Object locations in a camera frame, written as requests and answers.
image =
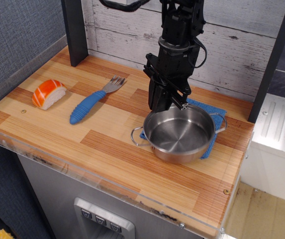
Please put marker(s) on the silver dispenser button panel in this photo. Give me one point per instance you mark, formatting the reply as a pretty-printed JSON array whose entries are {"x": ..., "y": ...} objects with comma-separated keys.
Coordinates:
[{"x": 98, "y": 223}]

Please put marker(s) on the black left frame post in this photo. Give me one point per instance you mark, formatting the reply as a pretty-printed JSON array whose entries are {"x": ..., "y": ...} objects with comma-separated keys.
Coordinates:
[{"x": 75, "y": 30}]

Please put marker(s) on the blue cloth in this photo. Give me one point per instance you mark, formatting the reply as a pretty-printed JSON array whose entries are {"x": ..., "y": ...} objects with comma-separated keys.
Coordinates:
[{"x": 212, "y": 112}]

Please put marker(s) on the stainless steel pot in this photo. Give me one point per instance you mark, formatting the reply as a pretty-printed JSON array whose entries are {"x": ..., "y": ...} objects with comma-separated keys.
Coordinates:
[{"x": 179, "y": 134}]

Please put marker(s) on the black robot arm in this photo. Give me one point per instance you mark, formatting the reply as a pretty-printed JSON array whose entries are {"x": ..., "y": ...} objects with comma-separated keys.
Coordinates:
[{"x": 182, "y": 22}]

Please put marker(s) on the grey toy fridge cabinet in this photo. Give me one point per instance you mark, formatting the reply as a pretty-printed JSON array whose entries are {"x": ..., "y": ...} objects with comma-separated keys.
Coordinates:
[{"x": 56, "y": 191}]

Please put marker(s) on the white toy sink unit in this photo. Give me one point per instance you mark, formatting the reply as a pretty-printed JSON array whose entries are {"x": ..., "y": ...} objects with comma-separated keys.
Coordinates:
[{"x": 264, "y": 164}]

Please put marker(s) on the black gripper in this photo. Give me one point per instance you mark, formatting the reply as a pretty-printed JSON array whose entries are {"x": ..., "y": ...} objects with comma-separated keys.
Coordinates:
[{"x": 169, "y": 73}]

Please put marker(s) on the black right frame post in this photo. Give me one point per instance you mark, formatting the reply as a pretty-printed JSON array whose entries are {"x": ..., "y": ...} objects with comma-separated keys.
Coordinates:
[{"x": 268, "y": 74}]

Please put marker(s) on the salmon sushi toy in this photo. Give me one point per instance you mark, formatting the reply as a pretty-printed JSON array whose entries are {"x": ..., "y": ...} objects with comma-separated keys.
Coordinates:
[{"x": 48, "y": 93}]

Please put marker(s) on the blue handled metal fork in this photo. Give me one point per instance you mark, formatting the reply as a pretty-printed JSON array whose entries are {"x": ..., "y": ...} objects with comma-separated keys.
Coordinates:
[{"x": 85, "y": 106}]

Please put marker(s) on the yellow toy object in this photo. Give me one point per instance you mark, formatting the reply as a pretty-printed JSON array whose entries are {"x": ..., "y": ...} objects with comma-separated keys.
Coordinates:
[{"x": 5, "y": 235}]

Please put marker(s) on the black frame post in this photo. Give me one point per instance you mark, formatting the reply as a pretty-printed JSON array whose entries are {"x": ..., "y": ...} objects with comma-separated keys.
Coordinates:
[
  {"x": 268, "y": 74},
  {"x": 75, "y": 30}
]

